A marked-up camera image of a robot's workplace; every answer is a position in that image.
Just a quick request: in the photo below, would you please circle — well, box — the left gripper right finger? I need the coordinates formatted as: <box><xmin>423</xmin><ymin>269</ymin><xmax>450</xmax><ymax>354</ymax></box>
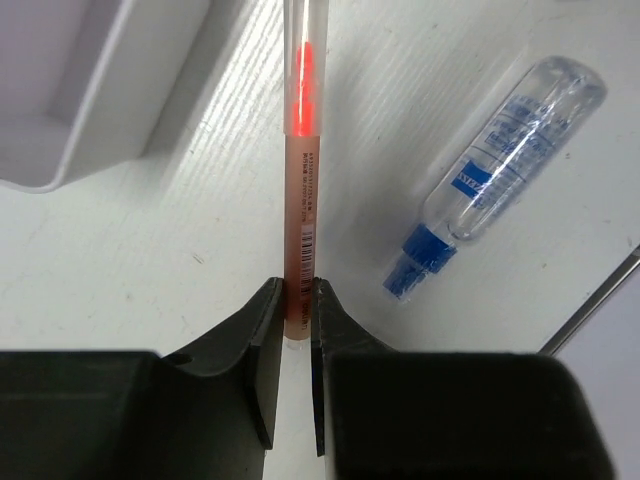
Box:
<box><xmin>311</xmin><ymin>279</ymin><xmax>616</xmax><ymax>479</ymax></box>

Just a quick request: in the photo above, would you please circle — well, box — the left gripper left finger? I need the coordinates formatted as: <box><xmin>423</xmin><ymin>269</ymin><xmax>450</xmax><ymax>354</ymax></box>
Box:
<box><xmin>1</xmin><ymin>278</ymin><xmax>284</xmax><ymax>479</ymax></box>

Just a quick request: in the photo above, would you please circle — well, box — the blue clear spray bottle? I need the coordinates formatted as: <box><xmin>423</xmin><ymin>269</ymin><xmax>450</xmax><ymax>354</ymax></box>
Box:
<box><xmin>383</xmin><ymin>56</ymin><xmax>607</xmax><ymax>301</ymax></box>

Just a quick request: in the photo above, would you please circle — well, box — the left white compartment organizer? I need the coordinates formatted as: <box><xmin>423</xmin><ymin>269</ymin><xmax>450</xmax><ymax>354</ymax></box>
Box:
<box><xmin>1</xmin><ymin>1</ymin><xmax>210</xmax><ymax>193</ymax></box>

